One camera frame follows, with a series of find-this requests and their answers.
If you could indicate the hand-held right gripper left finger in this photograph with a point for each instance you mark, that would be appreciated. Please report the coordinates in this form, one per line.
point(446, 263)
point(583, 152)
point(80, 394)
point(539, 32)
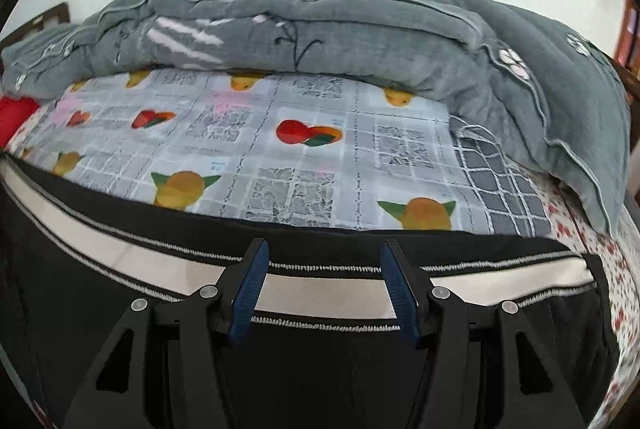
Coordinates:
point(247, 289)

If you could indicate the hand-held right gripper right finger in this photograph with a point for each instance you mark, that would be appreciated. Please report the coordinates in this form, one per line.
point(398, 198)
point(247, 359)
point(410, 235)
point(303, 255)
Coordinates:
point(400, 294)

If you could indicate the black pants with white stripe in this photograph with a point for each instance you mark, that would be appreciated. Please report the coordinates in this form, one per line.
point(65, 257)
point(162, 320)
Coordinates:
point(320, 374)

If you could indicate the fruit-print plastic sheet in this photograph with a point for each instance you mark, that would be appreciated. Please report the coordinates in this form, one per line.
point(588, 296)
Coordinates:
point(250, 149)

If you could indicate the floral bed sheet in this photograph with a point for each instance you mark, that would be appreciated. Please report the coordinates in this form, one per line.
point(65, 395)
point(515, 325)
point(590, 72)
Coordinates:
point(600, 249)

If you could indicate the grey flower-print quilt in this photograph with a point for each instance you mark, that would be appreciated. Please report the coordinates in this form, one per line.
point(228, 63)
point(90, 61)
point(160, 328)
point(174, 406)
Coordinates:
point(350, 34)

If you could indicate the red pillow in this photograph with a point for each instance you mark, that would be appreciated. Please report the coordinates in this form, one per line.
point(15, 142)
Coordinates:
point(15, 119)

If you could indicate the brown wooden door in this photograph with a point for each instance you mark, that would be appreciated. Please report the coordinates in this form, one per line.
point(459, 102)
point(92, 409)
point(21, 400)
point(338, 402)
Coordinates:
point(631, 29)

